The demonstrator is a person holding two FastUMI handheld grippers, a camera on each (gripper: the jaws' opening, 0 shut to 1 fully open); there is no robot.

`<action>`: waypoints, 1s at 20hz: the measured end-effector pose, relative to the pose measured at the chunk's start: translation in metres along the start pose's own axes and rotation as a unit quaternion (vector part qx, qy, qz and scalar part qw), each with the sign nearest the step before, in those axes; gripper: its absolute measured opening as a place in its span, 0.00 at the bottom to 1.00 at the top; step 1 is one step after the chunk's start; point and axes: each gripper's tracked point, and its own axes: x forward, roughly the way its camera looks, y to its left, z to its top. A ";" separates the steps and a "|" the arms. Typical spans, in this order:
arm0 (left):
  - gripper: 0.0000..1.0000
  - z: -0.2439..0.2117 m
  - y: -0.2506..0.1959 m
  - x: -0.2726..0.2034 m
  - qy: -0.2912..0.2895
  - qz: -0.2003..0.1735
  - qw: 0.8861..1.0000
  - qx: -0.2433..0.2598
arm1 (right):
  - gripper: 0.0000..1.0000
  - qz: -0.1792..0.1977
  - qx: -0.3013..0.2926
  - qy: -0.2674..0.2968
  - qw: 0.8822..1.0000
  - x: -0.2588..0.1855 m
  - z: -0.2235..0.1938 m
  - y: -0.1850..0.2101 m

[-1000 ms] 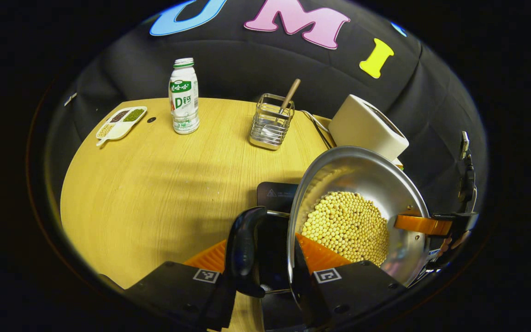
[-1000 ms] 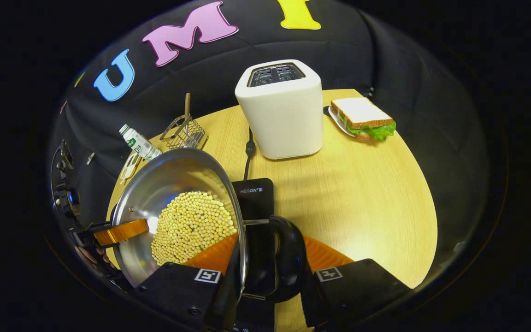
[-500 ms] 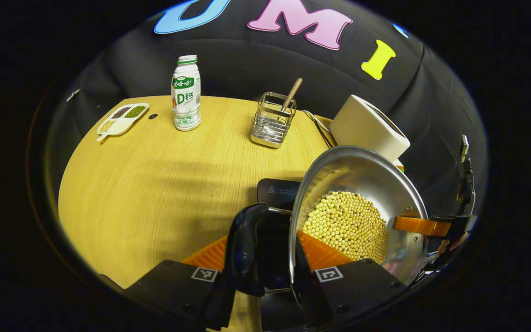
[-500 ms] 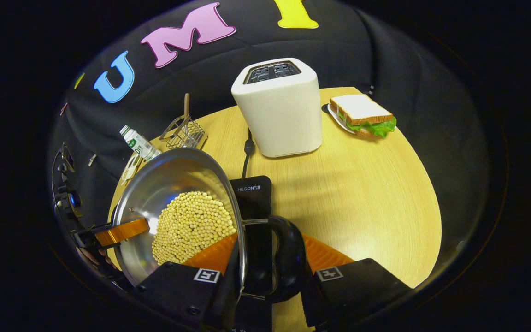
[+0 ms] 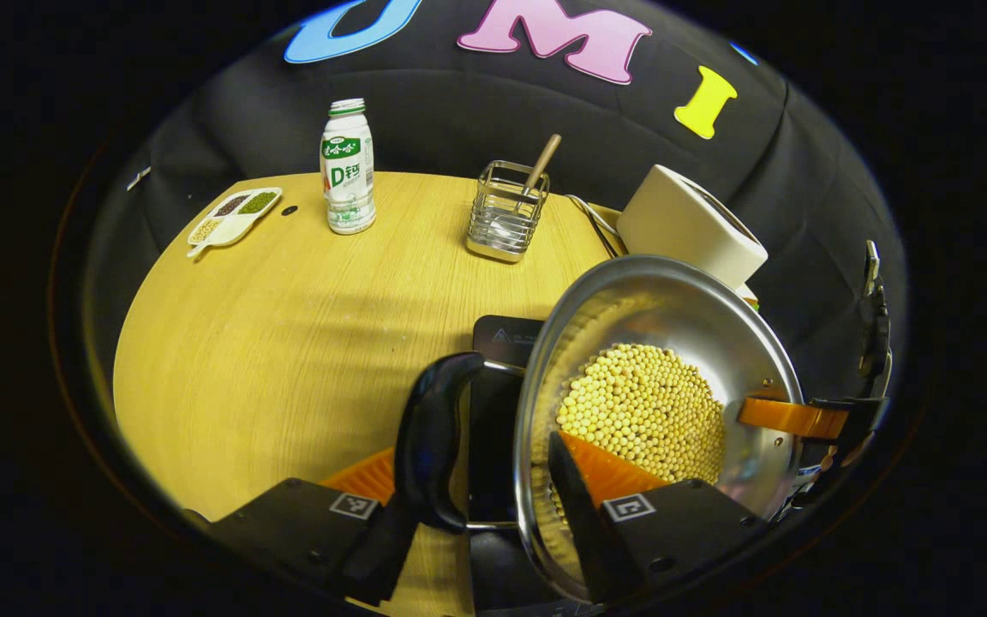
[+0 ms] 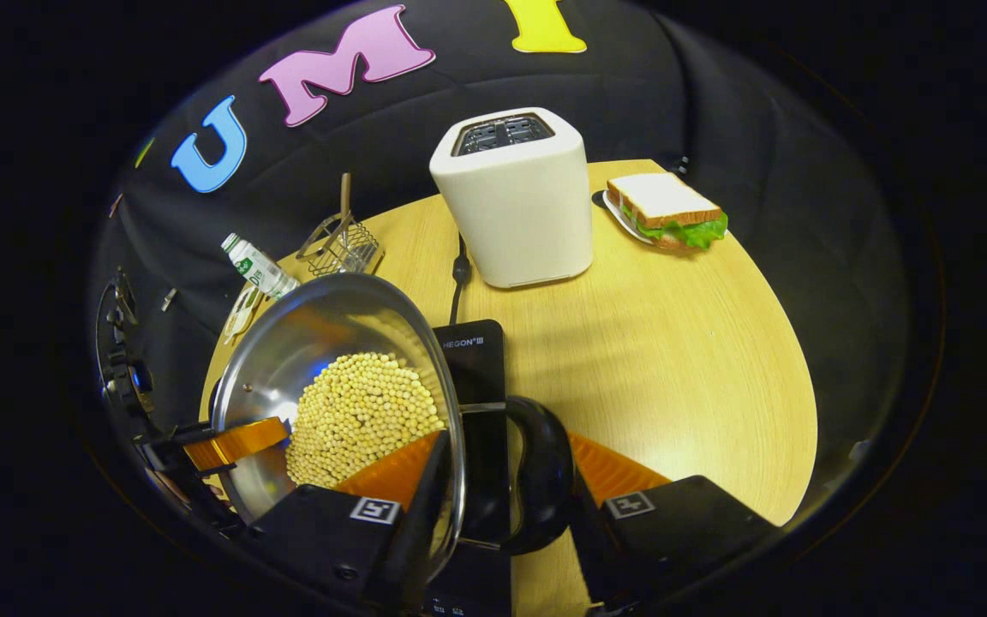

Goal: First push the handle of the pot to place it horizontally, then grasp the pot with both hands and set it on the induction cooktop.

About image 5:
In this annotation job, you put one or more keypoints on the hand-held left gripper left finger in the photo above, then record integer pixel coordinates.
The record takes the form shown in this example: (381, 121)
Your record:
(373, 548)

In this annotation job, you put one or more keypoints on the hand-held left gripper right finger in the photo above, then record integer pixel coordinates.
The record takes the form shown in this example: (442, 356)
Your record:
(583, 531)

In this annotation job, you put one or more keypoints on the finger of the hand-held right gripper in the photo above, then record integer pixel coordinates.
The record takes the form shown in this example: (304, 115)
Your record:
(789, 417)

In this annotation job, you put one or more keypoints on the pile of yellow soybeans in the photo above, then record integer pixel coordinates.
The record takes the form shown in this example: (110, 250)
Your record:
(639, 411)

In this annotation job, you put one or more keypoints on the black induction cooktop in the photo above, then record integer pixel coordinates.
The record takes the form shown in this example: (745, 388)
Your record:
(493, 428)

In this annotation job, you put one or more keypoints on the stainless steel pot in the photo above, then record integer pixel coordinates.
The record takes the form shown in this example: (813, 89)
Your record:
(682, 308)

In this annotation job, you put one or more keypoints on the white divided dish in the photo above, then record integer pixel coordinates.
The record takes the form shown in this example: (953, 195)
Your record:
(232, 218)

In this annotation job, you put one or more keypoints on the white drink bottle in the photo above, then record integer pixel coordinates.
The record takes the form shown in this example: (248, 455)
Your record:
(348, 180)

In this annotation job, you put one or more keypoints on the black backdrop cloth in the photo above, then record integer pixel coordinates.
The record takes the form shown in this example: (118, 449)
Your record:
(459, 111)

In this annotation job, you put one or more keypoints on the small metal clip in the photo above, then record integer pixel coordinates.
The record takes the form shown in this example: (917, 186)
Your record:
(139, 177)

